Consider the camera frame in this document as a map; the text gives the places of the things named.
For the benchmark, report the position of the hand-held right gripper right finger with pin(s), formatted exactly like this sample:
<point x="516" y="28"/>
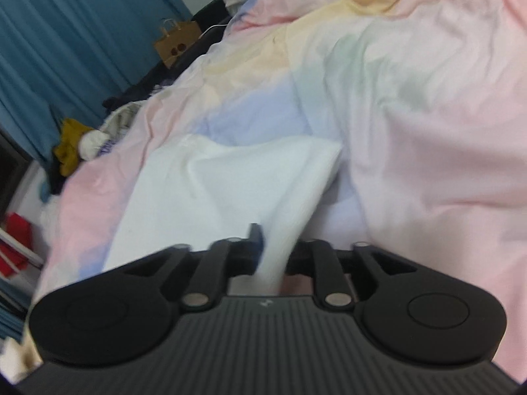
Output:
<point x="299" y="255"/>

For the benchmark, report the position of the brown paper bag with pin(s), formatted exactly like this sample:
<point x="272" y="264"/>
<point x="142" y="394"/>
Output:
<point x="176" y="41"/>

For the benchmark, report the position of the white printed cloth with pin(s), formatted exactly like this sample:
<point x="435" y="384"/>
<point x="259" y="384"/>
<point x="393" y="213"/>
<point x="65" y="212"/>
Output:
<point x="110" y="131"/>

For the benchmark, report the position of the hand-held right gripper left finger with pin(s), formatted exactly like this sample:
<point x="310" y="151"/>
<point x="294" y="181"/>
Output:
<point x="256" y="240"/>

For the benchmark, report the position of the pastel rainbow duvet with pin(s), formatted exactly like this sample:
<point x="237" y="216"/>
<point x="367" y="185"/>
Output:
<point x="370" y="103"/>

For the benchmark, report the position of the red cloth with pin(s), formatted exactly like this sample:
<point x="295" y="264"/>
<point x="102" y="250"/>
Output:
<point x="15" y="243"/>

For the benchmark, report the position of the mustard yellow cloth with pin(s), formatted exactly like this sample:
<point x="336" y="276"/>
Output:
<point x="71" y="148"/>

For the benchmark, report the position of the white garment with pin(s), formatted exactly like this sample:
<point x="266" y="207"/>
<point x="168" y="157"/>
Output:
<point x="214" y="197"/>

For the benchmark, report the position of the blue curtain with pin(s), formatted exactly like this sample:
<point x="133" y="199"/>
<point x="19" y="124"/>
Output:
<point x="70" y="45"/>

